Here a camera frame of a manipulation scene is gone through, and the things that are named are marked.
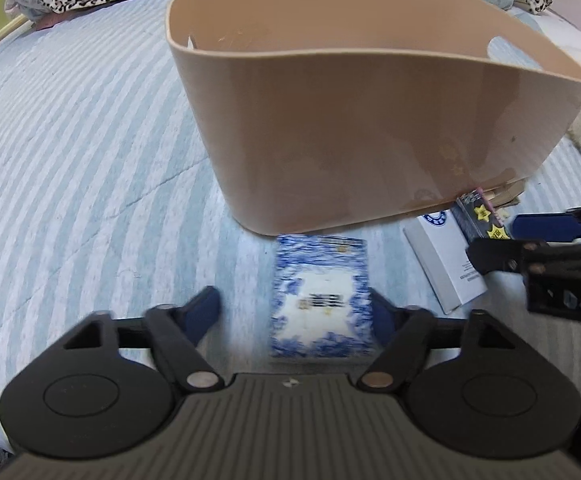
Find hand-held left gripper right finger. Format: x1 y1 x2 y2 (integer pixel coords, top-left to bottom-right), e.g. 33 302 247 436
359 290 519 392

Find beige plastic basket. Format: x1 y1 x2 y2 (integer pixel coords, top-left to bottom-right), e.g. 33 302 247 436
164 0 581 237

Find white booklet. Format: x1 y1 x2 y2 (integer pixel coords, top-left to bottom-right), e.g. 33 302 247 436
403 210 488 315

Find pink cloth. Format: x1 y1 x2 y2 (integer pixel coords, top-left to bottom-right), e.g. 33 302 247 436
4 0 66 30

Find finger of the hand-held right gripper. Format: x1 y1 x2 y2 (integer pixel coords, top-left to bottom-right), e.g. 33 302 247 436
512 199 581 241
465 237 552 276

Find blue white patterned book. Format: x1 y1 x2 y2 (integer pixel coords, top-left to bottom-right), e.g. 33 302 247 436
268 234 378 360

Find blue striped bed sheet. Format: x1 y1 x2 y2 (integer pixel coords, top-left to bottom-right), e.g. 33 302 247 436
0 0 581 453

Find dark star-printed box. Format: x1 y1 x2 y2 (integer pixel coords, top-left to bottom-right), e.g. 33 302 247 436
454 187 513 247

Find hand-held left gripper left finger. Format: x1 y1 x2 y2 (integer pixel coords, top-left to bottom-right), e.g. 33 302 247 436
63 286 222 392

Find beige wooden clips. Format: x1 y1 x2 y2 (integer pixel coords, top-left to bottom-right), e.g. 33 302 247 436
485 177 526 211

